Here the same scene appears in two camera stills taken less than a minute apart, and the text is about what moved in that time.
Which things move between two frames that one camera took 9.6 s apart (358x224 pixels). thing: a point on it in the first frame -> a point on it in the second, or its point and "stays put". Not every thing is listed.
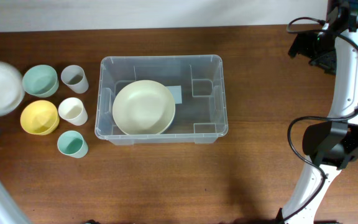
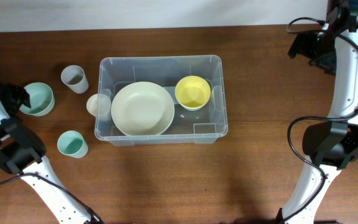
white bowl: x=3 y=81 -> x=192 y=109
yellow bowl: x=40 y=117 -> x=192 y=92
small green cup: x=71 y=143 stays put
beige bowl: x=143 y=107 stays put
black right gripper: x=302 y=43 stays put
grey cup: x=74 y=77 stays put
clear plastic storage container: x=202 y=116 stays put
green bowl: x=40 y=80 -> x=42 y=100
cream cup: x=73 y=111 -> x=99 y=105
